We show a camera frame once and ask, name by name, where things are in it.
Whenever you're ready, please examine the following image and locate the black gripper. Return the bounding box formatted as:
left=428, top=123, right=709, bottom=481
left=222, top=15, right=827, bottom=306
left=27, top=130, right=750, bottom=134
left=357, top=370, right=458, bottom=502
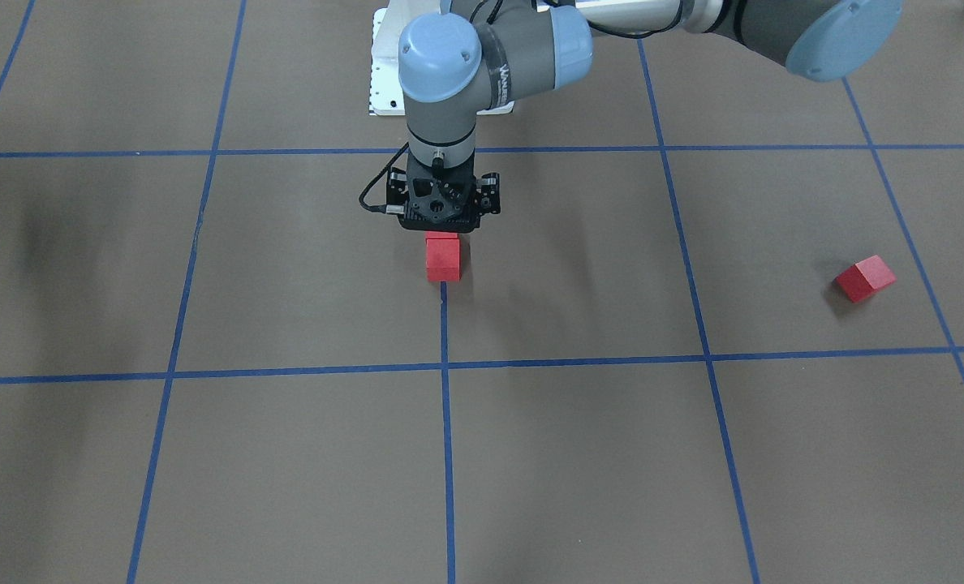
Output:
left=386, top=161, right=501, bottom=233

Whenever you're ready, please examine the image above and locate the red cube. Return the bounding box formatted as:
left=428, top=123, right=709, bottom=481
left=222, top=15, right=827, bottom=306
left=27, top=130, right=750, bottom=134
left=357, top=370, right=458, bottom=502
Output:
left=834, top=255, right=897, bottom=304
left=425, top=230, right=460, bottom=243
left=425, top=239, right=470, bottom=282

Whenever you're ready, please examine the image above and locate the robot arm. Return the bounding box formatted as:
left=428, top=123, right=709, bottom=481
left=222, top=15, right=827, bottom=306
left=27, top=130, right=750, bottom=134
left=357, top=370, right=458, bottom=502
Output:
left=359, top=1, right=902, bottom=234

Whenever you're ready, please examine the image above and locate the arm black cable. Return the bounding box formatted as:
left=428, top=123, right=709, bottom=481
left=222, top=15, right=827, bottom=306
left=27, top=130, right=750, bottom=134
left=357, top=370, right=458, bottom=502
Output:
left=358, top=143, right=411, bottom=215

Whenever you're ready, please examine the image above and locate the white central pedestal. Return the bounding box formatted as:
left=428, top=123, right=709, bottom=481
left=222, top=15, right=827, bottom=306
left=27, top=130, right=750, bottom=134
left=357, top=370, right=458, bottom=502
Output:
left=368, top=1, right=485, bottom=116

